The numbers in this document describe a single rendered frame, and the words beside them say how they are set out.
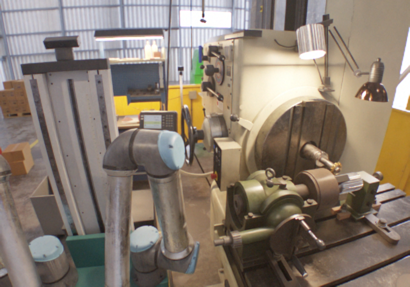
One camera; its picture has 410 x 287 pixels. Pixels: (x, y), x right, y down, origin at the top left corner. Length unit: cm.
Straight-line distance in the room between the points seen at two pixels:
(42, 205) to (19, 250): 167
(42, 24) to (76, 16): 197
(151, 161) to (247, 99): 64
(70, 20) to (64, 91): 1407
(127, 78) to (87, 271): 242
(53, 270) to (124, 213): 61
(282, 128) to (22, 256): 118
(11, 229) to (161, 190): 51
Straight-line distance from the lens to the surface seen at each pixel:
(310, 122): 123
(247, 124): 113
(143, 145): 68
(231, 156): 110
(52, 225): 273
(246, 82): 112
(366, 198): 136
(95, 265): 146
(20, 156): 442
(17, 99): 883
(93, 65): 97
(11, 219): 94
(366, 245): 127
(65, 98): 107
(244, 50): 111
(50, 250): 125
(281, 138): 118
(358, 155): 180
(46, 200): 256
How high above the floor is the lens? 180
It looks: 20 degrees down
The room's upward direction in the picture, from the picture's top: straight up
